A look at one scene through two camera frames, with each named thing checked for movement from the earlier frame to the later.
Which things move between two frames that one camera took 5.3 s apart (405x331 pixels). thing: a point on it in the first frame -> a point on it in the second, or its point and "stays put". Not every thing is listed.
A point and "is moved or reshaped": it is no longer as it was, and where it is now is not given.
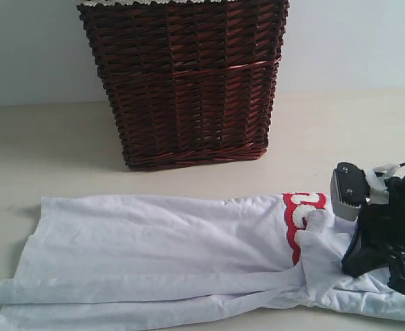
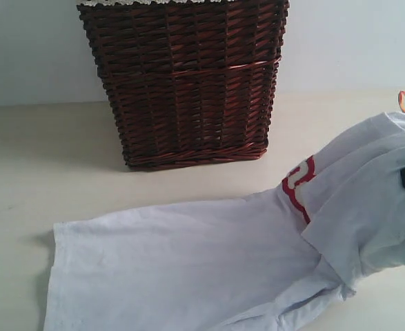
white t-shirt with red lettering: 90,262 is moved or reshaped
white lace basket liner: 150,2 stays put
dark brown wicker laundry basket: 191,84 stays put
